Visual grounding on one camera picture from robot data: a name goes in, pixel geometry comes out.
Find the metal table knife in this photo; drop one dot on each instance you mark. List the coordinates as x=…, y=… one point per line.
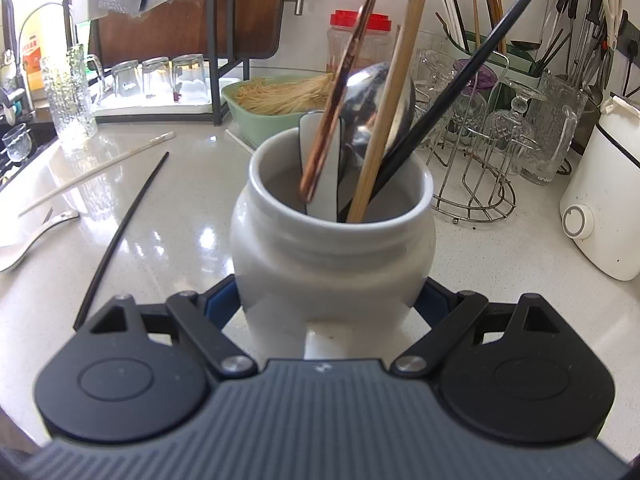
x=330, y=180

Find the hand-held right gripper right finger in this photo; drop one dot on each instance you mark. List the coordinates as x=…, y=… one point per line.
x=436, y=302

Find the metal sink faucet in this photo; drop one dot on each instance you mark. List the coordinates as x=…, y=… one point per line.
x=11, y=105

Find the yellow bottle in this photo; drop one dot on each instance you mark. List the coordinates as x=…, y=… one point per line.
x=34, y=55

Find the purple glass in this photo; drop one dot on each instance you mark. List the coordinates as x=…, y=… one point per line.
x=477, y=77

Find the black chopstick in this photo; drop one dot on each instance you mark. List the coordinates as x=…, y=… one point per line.
x=480, y=55
x=120, y=237

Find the cut crystal stemmed glass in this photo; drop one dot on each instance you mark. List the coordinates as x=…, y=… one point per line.
x=515, y=125

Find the white ceramic jar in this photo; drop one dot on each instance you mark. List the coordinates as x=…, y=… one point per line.
x=325, y=270

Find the clear drinking glass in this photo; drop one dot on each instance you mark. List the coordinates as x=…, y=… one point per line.
x=157, y=79
x=126, y=80
x=190, y=77

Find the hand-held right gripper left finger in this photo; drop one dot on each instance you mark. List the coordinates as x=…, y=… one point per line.
x=220, y=302

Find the large metal spoon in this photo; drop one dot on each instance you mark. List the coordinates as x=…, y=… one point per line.
x=360, y=110

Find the white kitchen appliance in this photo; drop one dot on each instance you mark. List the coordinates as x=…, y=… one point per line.
x=605, y=195

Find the wooden chopstick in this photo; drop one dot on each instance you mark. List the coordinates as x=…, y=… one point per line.
x=395, y=75

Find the tall textured glass pitcher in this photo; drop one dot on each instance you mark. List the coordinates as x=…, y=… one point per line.
x=72, y=100

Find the clear glass jug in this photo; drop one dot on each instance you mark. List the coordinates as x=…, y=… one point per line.
x=555, y=130

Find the bundle of bamboo skewers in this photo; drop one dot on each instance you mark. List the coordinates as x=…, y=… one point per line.
x=280, y=95

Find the copper-coloured utensil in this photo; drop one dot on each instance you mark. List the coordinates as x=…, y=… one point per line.
x=345, y=70

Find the black dish rack frame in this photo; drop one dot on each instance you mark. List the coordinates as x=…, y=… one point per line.
x=216, y=60

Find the green plastic basket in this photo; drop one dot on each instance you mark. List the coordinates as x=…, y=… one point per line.
x=240, y=115

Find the row of hanging kitchen tools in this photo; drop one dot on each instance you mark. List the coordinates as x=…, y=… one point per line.
x=585, y=15

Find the white chopstick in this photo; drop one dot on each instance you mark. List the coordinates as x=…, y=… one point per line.
x=239, y=141
x=100, y=172

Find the bundle of upright chopsticks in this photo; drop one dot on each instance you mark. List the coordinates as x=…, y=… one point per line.
x=465, y=15

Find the brown cutting board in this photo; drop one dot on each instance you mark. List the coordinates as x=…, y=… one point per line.
x=210, y=30

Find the small scalloped glass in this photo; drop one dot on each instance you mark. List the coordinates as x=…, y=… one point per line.
x=16, y=142

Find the red-lidded plastic jar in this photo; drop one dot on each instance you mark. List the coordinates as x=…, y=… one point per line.
x=360, y=40

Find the white drip tray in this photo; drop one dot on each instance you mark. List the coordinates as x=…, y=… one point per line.
x=220, y=87

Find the green utensil holder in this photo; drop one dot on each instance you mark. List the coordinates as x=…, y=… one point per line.
x=520, y=67

